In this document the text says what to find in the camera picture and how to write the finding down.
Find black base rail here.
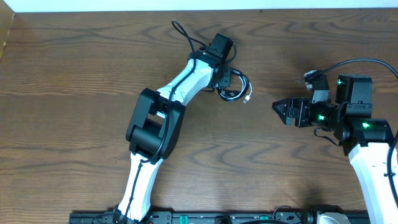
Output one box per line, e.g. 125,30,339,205
68,210,371,224

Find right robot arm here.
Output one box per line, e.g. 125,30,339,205
272,74,397,223

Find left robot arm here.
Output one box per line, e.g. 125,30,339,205
113,34,233,223

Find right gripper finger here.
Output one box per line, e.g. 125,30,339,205
272,98,290,110
273,105,292,126

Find black usb cable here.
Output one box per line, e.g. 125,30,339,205
217,68,251,103

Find white usb cable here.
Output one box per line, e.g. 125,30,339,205
226,72,253,104

